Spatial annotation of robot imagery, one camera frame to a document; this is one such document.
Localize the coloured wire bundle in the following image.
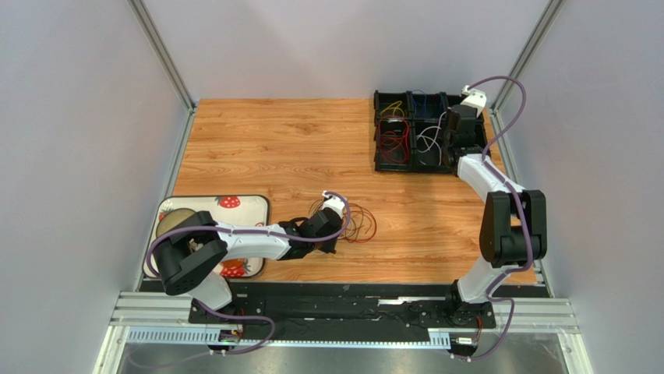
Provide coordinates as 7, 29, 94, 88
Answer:
308, 199, 378, 248

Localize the blue wire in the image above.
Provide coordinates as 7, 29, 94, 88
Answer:
412, 89, 444, 119

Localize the red wire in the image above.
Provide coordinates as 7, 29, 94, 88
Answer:
377, 115, 413, 166

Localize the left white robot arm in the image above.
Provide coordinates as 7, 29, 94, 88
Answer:
146, 207, 348, 311

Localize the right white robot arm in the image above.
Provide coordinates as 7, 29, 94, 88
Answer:
443, 104, 546, 326

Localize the black six-compartment bin organizer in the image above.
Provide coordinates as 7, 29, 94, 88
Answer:
373, 90, 488, 174

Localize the strawberry pattern tray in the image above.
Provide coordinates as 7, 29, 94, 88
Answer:
150, 195, 270, 279

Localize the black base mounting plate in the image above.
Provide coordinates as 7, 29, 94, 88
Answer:
187, 280, 551, 344

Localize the orange transparent cup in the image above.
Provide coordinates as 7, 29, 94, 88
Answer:
220, 259, 248, 277

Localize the grey ceramic bowl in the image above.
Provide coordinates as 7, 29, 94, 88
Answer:
155, 208, 196, 238

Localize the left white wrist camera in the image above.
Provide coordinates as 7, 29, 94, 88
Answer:
320, 190, 348, 217

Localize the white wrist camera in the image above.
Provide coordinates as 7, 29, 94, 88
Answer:
461, 85, 488, 117
320, 190, 348, 217

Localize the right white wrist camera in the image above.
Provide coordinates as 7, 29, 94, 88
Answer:
461, 85, 488, 117

